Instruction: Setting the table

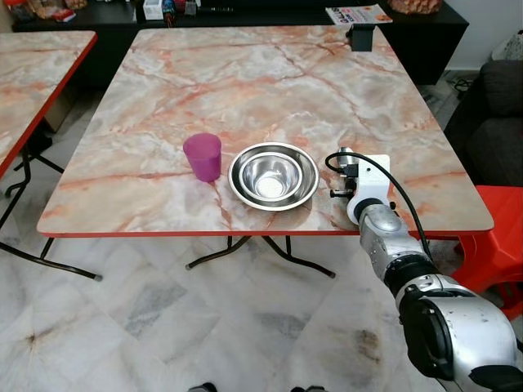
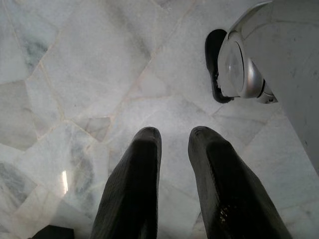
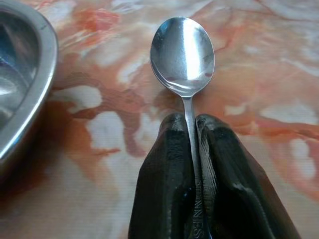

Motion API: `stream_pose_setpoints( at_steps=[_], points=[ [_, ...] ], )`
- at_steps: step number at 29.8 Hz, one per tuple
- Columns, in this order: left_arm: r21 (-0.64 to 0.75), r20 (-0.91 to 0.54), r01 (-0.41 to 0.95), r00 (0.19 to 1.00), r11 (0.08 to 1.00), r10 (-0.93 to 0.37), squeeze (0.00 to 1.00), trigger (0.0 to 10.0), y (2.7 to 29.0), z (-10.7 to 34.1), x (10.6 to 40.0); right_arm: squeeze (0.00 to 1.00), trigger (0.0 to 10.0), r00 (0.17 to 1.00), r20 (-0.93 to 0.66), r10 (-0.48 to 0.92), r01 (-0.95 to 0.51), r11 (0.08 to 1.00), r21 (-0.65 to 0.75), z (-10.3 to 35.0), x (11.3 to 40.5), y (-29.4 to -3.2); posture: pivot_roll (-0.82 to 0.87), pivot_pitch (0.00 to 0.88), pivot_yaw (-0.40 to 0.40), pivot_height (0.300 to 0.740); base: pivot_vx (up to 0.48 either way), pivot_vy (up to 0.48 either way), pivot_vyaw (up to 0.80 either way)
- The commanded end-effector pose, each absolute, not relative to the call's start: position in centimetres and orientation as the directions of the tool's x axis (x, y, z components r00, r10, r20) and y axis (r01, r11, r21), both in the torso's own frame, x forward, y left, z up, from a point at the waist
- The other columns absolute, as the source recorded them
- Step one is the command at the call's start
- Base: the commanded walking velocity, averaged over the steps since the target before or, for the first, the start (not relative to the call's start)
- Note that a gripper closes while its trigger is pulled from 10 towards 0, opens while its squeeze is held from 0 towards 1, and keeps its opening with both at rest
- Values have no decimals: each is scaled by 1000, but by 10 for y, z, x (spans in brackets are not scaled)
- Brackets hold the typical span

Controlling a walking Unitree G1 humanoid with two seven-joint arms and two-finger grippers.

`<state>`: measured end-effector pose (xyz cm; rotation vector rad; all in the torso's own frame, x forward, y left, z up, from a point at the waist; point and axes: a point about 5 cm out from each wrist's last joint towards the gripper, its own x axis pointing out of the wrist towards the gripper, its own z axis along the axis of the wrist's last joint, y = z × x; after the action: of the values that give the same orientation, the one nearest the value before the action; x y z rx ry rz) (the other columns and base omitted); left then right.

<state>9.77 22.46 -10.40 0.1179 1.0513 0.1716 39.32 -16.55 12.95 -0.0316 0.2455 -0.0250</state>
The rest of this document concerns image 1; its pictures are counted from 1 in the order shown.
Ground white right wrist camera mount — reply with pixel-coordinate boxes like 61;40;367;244
347;154;391;225

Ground red plastic stool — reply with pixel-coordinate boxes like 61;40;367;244
454;186;523;319

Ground marble-pattern folding table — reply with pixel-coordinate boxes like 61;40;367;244
37;24;495;280
0;31;103;283

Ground purple plastic cup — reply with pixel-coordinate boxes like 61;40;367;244
182;133;223;183

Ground brown cardboard box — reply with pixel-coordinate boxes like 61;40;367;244
45;90;78;131

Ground steel bowl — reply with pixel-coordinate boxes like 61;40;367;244
228;142;320;212

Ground dark grey sofa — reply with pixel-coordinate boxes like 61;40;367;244
445;59;523;189

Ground red orange ornament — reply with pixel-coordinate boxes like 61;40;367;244
386;0;442;16

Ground white plastic bag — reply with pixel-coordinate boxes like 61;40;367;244
490;33;523;62

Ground black clamp device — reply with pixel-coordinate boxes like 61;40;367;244
346;23;378;52

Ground colourful snack packets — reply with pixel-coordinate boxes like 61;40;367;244
25;0;87;21

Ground printed magazine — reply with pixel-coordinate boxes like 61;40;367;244
325;5;395;27

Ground black low console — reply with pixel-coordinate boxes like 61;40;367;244
12;0;469;87

